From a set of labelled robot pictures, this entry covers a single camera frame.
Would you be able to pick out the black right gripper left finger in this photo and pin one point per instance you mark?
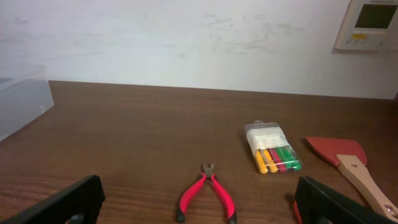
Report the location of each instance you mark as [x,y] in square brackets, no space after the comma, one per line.
[80,202]

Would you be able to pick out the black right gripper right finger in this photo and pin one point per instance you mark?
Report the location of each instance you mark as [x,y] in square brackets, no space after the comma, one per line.
[317,203]

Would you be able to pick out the red scraper with wooden handle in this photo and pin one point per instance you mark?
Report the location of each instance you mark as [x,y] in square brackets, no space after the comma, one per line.
[350,159]

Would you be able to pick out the clear plastic container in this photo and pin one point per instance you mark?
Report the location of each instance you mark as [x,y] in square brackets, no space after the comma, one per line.
[25,95]

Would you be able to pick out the beige wall control panel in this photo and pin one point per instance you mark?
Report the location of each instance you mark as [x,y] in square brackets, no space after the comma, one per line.
[369,25]

